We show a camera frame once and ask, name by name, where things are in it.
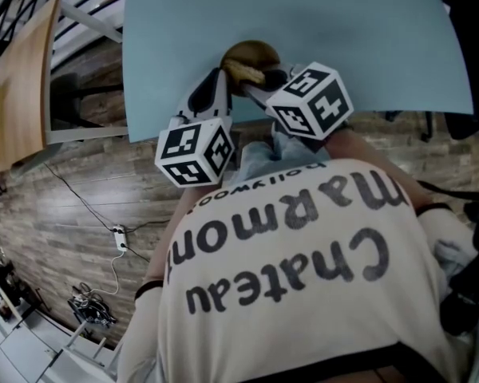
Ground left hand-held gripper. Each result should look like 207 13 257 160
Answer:
154 68 237 189

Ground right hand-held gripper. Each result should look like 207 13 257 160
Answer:
240 61 354 153

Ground yellow sponge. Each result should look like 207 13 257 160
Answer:
223 57 267 85

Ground brown wooden bowl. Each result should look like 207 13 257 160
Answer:
220 39 283 97

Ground light blue jeans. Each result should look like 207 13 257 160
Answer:
228 123 333 188

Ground white power strip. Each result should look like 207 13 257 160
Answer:
112 223 128 252

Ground white printed t-shirt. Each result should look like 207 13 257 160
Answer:
115 158 479 383

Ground wooden table with white legs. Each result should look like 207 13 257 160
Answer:
0 0 129 178

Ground black floor cable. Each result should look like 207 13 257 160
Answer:
43 161 172 263

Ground white floor cable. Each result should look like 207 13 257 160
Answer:
89 249 125 298

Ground black tangled cable pile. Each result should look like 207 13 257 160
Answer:
66 282 117 330

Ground white metal frame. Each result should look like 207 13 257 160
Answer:
61 321 109 371

